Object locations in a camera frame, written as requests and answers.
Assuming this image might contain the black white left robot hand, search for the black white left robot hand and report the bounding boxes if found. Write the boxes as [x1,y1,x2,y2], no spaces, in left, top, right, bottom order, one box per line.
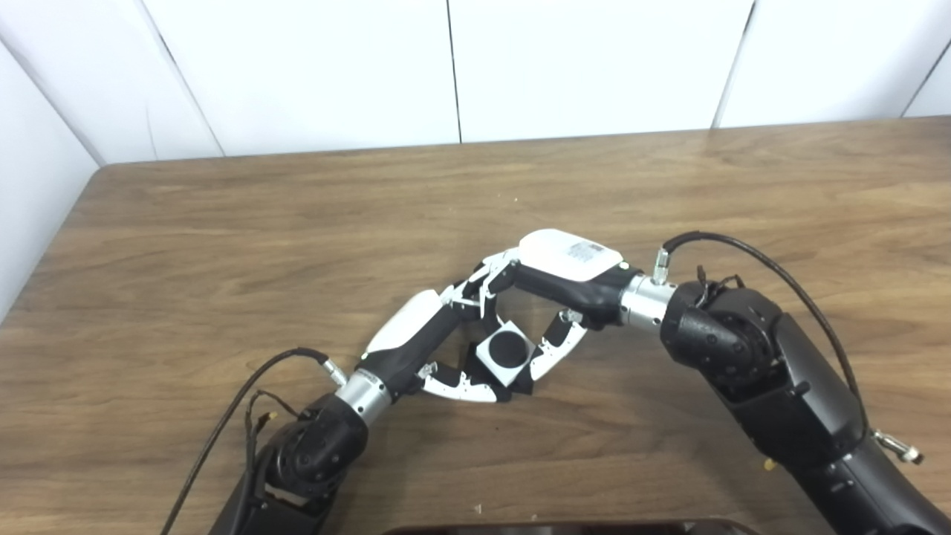
[357,279,513,406]

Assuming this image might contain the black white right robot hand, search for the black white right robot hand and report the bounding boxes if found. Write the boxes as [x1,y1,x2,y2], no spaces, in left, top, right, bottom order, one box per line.
[464,229,641,383]

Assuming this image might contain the black peg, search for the black peg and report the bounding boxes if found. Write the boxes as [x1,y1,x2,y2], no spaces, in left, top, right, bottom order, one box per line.
[462,331,537,403]

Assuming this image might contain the white square piece with hole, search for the white square piece with hole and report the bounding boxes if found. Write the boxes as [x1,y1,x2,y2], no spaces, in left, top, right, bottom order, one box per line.
[475,316,537,387]

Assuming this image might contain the dark robot torso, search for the dark robot torso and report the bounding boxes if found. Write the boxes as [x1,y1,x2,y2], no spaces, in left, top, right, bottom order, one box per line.
[383,520,762,535]

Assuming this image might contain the thin dark wire bundle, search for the thin dark wire bundle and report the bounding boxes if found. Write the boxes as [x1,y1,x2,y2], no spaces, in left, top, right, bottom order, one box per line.
[695,266,746,305]
[244,388,302,461]

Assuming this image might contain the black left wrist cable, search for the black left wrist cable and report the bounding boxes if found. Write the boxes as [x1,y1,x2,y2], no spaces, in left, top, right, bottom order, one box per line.
[160,348,348,535]

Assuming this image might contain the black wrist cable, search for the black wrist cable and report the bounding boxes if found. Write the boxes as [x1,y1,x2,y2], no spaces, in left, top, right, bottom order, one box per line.
[160,348,348,535]
[652,231,926,465]

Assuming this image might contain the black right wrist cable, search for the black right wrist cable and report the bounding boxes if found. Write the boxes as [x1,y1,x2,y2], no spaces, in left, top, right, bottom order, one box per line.
[652,231,926,465]

